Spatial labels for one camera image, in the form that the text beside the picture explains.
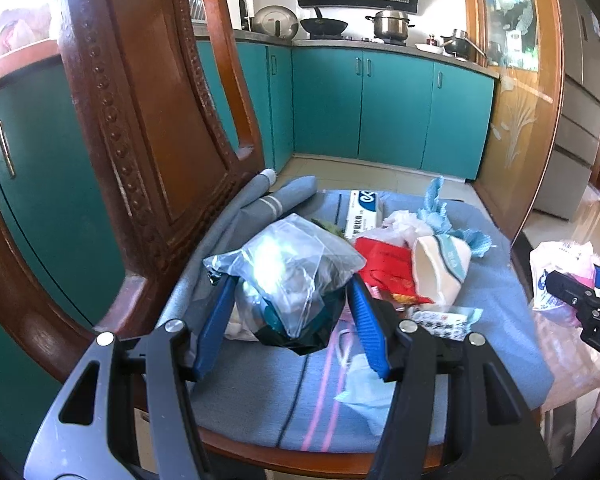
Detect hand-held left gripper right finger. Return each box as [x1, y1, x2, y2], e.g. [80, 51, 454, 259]
[347, 275, 556, 480]

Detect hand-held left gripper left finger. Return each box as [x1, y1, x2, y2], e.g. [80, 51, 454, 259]
[24, 272, 238, 480]

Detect red snack packet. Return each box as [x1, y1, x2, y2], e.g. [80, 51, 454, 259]
[354, 236, 433, 306]

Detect dark green plastic bag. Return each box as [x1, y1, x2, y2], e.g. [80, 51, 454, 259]
[235, 280, 348, 356]

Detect clear plastic zip bag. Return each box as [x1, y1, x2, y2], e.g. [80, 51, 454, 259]
[202, 213, 368, 339]

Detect white plastic bag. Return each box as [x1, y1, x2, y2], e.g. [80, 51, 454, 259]
[360, 210, 433, 251]

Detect blue paper towel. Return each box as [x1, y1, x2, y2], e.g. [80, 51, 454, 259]
[417, 177, 498, 261]

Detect white crumpled tissue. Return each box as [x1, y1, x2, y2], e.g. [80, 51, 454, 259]
[334, 352, 398, 436]

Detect small printed wrapper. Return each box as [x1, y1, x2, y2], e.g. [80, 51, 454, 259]
[410, 306, 483, 343]

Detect white teal paper cup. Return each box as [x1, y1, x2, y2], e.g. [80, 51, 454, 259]
[411, 234, 473, 306]

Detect white and blue ointment box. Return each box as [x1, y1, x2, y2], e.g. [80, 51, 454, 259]
[344, 190, 387, 241]

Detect blue-grey striped cloth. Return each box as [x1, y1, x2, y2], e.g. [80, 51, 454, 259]
[165, 175, 553, 453]

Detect grey refrigerator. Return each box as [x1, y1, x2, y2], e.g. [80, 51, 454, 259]
[532, 0, 600, 221]

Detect wooden glass sliding door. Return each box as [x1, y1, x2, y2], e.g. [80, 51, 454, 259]
[462, 0, 566, 241]

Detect teal kitchen base cabinets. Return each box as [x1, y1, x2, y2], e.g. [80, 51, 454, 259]
[195, 40, 498, 181]

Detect teal cabinet door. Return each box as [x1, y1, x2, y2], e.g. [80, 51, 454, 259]
[0, 57, 131, 461]

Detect carved wooden chair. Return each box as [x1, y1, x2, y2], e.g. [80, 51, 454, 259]
[0, 0, 531, 480]

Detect small black pot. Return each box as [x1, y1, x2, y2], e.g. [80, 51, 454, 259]
[440, 29, 481, 58]

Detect steel cooking pot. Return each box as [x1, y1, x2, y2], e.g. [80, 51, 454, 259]
[365, 6, 416, 43]

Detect black wok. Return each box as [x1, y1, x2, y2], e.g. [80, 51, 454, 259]
[299, 7, 349, 36]

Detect silver pot lid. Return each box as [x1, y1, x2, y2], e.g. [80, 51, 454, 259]
[251, 5, 299, 41]

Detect dish rack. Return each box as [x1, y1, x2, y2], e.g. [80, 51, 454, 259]
[187, 0, 228, 23]

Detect white electric kettle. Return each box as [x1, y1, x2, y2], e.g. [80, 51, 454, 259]
[223, 0, 255, 31]

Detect pale pink bundle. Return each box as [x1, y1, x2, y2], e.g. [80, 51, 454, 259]
[0, 2, 53, 58]

